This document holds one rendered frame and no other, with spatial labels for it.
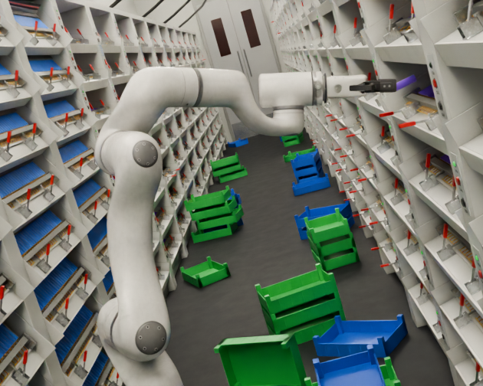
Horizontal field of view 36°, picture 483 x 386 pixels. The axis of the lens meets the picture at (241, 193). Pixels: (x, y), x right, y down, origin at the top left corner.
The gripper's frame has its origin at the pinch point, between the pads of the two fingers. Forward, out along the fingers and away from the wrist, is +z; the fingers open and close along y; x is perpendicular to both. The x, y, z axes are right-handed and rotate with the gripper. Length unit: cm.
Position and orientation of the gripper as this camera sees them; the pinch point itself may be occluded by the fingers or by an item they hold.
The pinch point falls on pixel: (386, 85)
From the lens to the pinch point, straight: 187.3
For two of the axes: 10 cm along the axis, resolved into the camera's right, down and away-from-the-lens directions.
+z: 10.0, -0.4, -0.5
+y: 0.4, -1.9, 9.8
